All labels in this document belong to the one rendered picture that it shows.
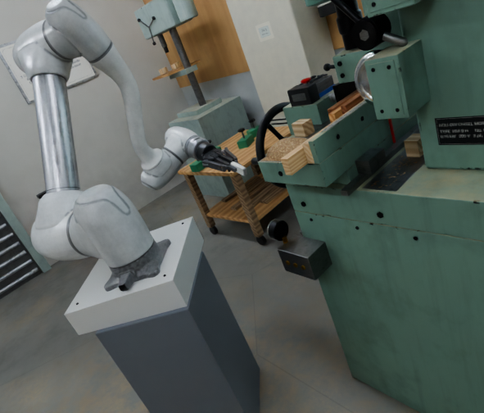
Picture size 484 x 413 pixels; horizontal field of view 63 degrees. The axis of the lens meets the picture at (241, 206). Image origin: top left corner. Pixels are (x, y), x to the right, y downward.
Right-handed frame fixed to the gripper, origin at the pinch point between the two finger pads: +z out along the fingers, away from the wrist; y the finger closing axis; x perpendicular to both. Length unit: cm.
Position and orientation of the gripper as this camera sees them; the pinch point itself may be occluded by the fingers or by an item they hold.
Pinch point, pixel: (238, 168)
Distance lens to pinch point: 143.1
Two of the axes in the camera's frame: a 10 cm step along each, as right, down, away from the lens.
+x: 1.1, 7.6, 6.4
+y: 7.1, -5.1, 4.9
